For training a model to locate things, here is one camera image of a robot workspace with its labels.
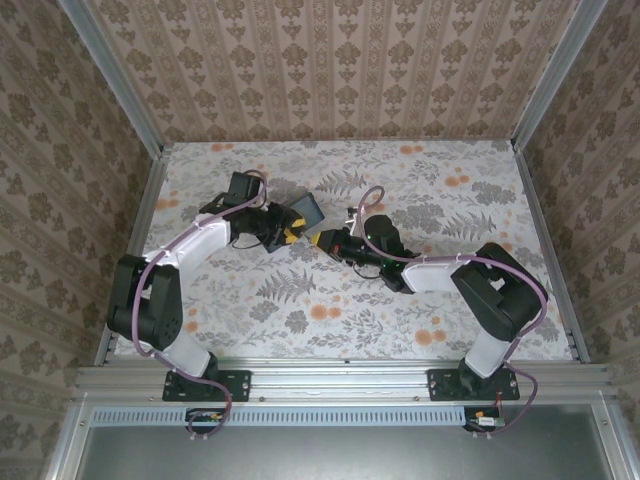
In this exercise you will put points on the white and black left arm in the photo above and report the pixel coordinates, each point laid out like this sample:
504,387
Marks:
165,320

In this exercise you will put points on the aluminium front rail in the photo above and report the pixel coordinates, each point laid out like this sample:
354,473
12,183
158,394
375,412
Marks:
340,380

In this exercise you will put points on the small controller board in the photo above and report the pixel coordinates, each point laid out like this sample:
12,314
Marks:
205,420
485,421

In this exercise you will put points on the aluminium frame post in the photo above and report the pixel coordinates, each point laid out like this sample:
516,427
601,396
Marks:
557,75
120,85

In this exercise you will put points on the aluminium side rail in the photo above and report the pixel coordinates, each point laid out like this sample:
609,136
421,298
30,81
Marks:
543,225
136,240

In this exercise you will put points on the grey metal sheet panel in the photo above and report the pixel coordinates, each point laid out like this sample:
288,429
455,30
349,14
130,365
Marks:
350,455

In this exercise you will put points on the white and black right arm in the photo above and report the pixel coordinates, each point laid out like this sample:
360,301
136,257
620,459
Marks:
500,300

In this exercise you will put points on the floral printed tablecloth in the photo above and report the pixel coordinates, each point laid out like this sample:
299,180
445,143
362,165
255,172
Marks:
350,325

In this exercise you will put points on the blue-grey padlock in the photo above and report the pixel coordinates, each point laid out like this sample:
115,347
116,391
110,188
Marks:
309,210

